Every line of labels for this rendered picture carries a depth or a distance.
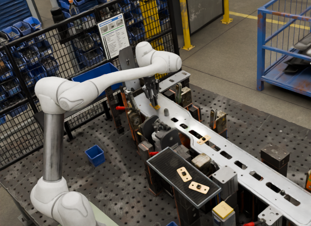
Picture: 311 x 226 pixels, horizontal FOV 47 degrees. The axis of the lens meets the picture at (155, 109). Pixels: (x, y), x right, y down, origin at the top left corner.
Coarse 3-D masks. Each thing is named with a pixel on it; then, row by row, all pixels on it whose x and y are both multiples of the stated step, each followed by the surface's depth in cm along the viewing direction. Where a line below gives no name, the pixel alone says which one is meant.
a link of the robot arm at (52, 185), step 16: (48, 80) 176; (64, 80) 174; (48, 96) 174; (48, 112) 177; (64, 112) 181; (48, 128) 180; (48, 144) 182; (48, 160) 184; (48, 176) 186; (32, 192) 193; (48, 192) 186; (64, 192) 191; (48, 208) 186
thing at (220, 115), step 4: (220, 112) 211; (220, 116) 208; (224, 116) 210; (216, 120) 206; (220, 120) 209; (224, 120) 211; (216, 124) 208; (220, 124) 210; (224, 124) 214; (212, 128) 213; (216, 128) 210; (220, 128) 212; (224, 128) 215; (216, 132) 213; (220, 132) 214; (224, 132) 217; (224, 136) 219; (224, 156) 227
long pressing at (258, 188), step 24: (144, 96) 244; (168, 120) 220; (192, 120) 216; (192, 144) 199; (216, 144) 196; (240, 168) 180; (264, 168) 178; (264, 192) 166; (288, 192) 164; (288, 216) 154
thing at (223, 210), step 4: (220, 204) 146; (224, 204) 146; (216, 208) 145; (220, 208) 144; (224, 208) 144; (228, 208) 144; (232, 208) 143; (216, 212) 143; (220, 212) 143; (224, 212) 143; (228, 212) 142; (220, 216) 142; (224, 216) 141
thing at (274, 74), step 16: (272, 0) 349; (272, 16) 360; (288, 16) 320; (304, 16) 312; (272, 48) 352; (304, 48) 372; (272, 64) 396; (288, 64) 376; (304, 64) 366; (272, 80) 373; (288, 80) 373; (304, 80) 369
